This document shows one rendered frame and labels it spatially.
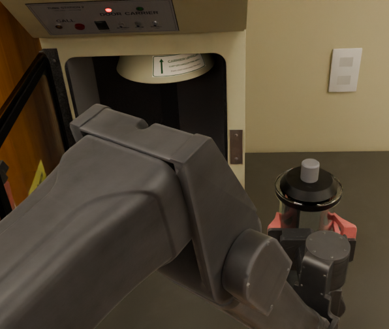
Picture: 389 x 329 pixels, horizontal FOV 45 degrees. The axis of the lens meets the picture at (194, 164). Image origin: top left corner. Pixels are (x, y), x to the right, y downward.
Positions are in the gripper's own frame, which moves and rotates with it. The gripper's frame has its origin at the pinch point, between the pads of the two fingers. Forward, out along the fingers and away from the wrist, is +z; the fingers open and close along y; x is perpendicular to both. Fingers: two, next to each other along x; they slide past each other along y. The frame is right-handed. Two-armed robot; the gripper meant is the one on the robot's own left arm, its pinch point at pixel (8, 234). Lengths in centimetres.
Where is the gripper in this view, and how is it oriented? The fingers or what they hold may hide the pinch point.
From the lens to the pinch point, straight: 70.9
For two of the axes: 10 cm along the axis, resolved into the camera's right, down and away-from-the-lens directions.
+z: 4.8, 7.3, 4.9
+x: 0.3, 5.4, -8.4
